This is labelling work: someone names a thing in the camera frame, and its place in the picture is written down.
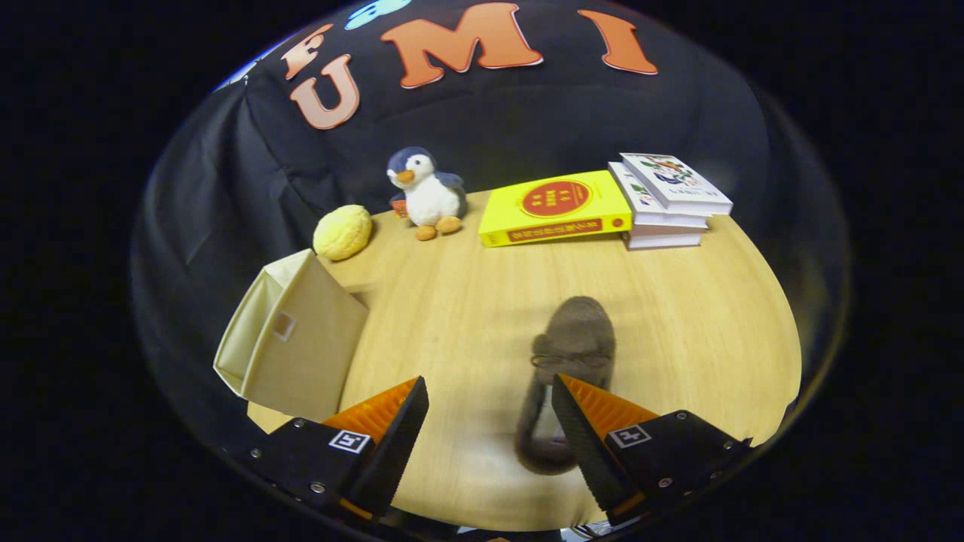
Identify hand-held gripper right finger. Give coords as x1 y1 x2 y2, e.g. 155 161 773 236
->
551 374 754 526

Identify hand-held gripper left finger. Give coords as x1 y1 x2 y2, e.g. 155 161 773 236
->
252 376 430 522

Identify brown suede shoe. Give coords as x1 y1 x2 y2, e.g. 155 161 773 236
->
514 296 617 476

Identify beige fabric storage box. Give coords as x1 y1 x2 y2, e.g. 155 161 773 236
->
213 248 370 422

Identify yellow round plush ball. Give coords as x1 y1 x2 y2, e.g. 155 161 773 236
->
313 205 374 262

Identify yellow book red circle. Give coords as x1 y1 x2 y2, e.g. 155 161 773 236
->
478 170 633 248

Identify penguin plush toy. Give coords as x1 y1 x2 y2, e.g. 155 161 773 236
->
386 147 468 242

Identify white book colourful cover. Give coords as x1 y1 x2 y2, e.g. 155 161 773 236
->
620 153 734 216

